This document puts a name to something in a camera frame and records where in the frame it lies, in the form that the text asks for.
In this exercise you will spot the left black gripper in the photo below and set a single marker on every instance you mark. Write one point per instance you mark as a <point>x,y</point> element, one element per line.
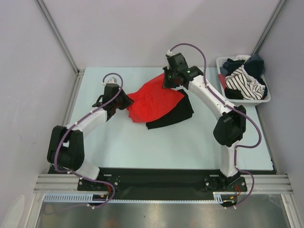
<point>128,101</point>

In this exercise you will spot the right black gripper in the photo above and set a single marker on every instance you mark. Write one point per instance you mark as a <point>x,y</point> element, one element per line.
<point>167,84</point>

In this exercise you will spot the red tank top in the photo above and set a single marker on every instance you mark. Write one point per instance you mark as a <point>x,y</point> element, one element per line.
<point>152,101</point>

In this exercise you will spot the black tank top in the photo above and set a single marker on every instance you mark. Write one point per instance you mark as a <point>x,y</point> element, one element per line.
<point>181,112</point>

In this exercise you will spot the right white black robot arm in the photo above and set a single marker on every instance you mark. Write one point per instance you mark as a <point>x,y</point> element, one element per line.
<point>231,124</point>

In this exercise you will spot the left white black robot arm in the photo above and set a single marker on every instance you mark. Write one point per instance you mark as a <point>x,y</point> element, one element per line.
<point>66,148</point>

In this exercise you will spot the pink garment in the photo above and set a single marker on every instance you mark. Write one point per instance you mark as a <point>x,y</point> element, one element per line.
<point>222,80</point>

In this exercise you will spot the black garment in basket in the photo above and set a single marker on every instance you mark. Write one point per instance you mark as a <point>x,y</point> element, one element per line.
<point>233,94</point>

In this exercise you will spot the white laundry basket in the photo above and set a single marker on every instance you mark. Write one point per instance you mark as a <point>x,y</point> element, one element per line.
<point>219,62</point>

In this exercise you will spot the white garment in basket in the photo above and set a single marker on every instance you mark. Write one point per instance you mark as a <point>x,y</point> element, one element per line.
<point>244,58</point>

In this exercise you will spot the striped white black garment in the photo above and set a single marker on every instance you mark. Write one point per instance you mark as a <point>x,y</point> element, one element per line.
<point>250,88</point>

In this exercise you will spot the blue denim garment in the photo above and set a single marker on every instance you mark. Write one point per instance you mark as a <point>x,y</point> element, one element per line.
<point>254,66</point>

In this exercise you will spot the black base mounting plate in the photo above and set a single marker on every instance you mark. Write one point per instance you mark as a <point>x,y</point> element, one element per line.
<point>168,184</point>

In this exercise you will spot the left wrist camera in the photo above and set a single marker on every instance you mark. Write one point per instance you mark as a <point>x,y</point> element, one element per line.
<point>112,82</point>

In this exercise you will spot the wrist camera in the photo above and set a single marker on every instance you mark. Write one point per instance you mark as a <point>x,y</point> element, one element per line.
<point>112,82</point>
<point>169,53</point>

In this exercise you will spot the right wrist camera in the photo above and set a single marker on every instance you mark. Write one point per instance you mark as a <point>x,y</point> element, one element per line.
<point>169,53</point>

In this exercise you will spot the grey slotted cable duct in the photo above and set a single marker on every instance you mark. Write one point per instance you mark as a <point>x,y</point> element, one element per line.
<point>98,198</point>

